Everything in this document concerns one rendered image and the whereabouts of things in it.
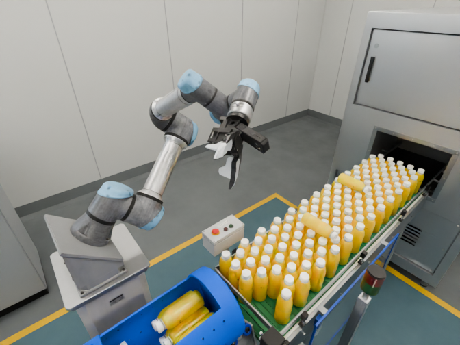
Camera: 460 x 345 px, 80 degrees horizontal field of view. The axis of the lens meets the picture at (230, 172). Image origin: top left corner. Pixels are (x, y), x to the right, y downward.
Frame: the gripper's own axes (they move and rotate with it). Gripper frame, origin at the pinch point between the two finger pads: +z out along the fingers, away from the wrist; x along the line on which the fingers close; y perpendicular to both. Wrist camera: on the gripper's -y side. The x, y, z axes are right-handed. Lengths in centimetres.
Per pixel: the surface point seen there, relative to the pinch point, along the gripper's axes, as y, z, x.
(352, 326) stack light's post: -41, 19, -81
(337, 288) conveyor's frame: -34, 3, -90
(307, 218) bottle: -16, -23, -74
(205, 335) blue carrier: 5, 37, -36
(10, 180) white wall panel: 285, -30, -116
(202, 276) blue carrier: 13.5, 20.8, -38.4
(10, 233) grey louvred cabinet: 174, 22, -76
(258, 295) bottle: -1, 18, -73
